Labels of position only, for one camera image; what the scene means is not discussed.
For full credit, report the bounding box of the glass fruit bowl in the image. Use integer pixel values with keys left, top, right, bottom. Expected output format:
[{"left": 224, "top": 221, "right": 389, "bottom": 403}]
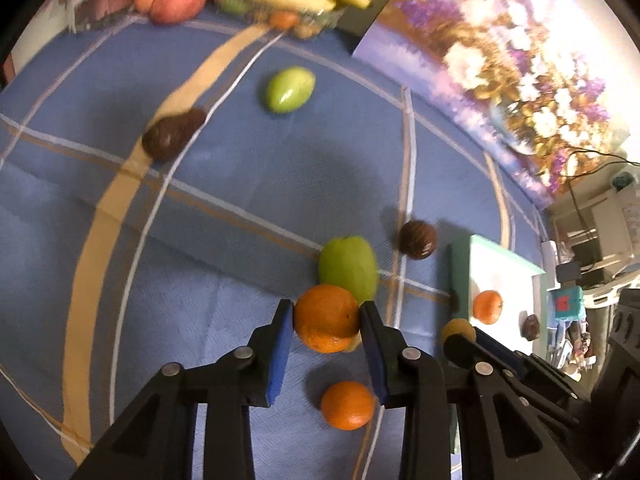
[{"left": 215, "top": 0, "right": 348, "bottom": 41}]

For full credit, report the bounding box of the flower painting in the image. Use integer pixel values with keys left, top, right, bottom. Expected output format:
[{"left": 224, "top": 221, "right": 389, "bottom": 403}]
[{"left": 352, "top": 0, "right": 633, "bottom": 208}]

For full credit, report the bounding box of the small yellow-green fruit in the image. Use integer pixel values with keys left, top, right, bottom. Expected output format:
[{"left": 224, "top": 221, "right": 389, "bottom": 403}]
[{"left": 441, "top": 318, "right": 477, "bottom": 346}]

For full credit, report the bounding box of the teal box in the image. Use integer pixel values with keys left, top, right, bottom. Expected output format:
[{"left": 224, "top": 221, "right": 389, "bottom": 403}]
[{"left": 550, "top": 285, "right": 586, "bottom": 321}]

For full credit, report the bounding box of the small green mango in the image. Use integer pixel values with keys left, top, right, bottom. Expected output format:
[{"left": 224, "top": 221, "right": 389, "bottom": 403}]
[{"left": 265, "top": 66, "right": 317, "bottom": 114}]

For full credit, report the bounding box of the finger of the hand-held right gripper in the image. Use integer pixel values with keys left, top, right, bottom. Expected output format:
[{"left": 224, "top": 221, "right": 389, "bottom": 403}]
[{"left": 442, "top": 327, "right": 593, "bottom": 413}]

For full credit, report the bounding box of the white shelf unit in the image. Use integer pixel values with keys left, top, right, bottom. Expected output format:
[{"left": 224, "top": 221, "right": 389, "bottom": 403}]
[{"left": 547, "top": 170, "right": 640, "bottom": 301}]

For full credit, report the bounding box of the white tray with teal rim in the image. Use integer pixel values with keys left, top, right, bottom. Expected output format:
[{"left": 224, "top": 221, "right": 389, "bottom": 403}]
[{"left": 448, "top": 234, "right": 547, "bottom": 453}]

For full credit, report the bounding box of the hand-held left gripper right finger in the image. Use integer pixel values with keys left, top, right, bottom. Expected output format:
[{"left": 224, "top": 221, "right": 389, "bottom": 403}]
[{"left": 359, "top": 301, "right": 596, "bottom": 480}]

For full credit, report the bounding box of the small orange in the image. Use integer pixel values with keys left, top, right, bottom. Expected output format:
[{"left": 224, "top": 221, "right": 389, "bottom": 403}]
[
  {"left": 320, "top": 381, "right": 376, "bottom": 432},
  {"left": 472, "top": 290, "right": 504, "bottom": 324}
]

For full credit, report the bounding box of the elongated brown fruit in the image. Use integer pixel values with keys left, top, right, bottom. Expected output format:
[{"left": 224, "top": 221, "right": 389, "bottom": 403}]
[{"left": 141, "top": 107, "right": 208, "bottom": 163}]

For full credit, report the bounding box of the black cable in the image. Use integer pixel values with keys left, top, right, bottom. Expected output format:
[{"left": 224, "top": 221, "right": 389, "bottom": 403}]
[{"left": 565, "top": 149, "right": 640, "bottom": 241}]

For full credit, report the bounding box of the blue plaid tablecloth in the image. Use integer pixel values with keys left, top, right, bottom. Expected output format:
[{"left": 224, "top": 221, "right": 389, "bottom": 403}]
[{"left": 0, "top": 7, "right": 551, "bottom": 480}]

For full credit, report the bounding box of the large orange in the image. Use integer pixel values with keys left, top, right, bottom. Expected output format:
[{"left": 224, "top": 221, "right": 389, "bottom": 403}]
[{"left": 293, "top": 284, "right": 362, "bottom": 354}]

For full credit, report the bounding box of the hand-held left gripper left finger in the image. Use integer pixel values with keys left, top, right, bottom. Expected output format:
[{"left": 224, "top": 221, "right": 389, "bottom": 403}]
[{"left": 70, "top": 299, "right": 296, "bottom": 480}]

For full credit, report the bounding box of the large green mango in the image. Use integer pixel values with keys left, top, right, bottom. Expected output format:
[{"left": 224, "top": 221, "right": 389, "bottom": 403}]
[{"left": 318, "top": 236, "right": 379, "bottom": 306}]

